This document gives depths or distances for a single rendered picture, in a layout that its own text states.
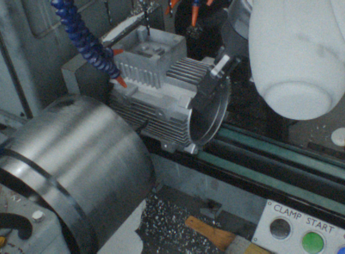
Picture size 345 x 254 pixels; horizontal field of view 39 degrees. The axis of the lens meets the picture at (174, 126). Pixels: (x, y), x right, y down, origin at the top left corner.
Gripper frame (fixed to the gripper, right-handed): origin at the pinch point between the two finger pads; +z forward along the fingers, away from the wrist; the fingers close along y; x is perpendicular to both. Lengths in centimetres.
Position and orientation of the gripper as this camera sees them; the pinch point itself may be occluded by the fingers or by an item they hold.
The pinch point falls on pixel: (204, 96)
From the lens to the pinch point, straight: 92.0
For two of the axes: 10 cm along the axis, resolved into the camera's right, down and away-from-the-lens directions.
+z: -3.2, 5.1, 8.0
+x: 7.7, 6.3, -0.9
